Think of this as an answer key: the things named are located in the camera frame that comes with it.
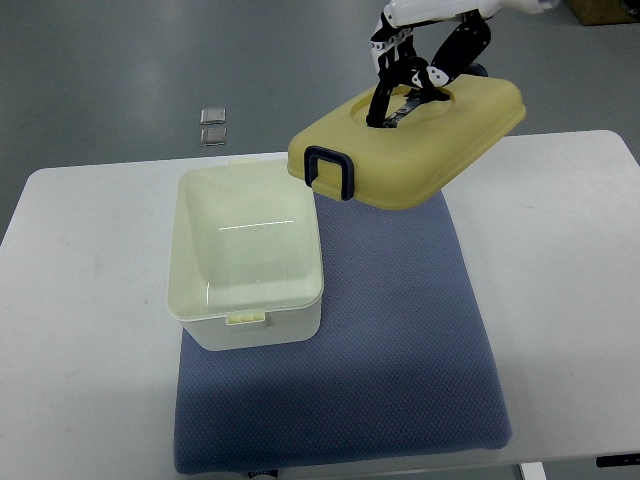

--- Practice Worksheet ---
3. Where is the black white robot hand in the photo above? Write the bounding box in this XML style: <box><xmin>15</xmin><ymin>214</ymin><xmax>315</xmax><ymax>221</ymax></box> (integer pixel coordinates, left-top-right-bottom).
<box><xmin>365</xmin><ymin>0</ymin><xmax>506</xmax><ymax>129</ymax></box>

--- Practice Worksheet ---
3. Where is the yellow storage box lid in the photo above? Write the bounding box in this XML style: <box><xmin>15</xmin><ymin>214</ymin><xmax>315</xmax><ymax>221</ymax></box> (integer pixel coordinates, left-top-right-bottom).
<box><xmin>287</xmin><ymin>75</ymin><xmax>526</xmax><ymax>210</ymax></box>

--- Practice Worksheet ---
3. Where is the brown cardboard box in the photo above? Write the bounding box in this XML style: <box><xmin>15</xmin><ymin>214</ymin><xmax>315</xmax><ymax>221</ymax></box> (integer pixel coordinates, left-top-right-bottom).
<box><xmin>565</xmin><ymin>0</ymin><xmax>639</xmax><ymax>26</ymax></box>

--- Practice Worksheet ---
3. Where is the white storage box base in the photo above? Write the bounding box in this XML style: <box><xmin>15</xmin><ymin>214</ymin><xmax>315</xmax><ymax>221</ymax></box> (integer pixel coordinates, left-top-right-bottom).
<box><xmin>167</xmin><ymin>158</ymin><xmax>324</xmax><ymax>351</ymax></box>

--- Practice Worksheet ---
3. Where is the upper metal floor plate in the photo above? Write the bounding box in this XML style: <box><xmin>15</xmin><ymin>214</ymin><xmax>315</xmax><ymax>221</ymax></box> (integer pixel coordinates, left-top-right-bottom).
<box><xmin>200</xmin><ymin>107</ymin><xmax>226</xmax><ymax>125</ymax></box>

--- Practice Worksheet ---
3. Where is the metal floor plate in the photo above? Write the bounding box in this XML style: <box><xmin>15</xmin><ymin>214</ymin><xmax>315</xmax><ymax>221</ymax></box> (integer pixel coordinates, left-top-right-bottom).
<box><xmin>200</xmin><ymin>107</ymin><xmax>226</xmax><ymax>125</ymax></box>
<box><xmin>200</xmin><ymin>127</ymin><xmax>227</xmax><ymax>147</ymax></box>

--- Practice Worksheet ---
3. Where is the lower metal floor plate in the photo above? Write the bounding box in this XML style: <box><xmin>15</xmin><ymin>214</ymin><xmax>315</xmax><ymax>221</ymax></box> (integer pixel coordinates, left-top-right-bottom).
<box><xmin>200</xmin><ymin>127</ymin><xmax>227</xmax><ymax>147</ymax></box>

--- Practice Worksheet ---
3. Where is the blue textured mat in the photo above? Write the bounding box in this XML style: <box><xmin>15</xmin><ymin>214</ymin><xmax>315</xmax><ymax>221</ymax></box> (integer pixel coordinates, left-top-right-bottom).
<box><xmin>174</xmin><ymin>195</ymin><xmax>512</xmax><ymax>474</ymax></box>

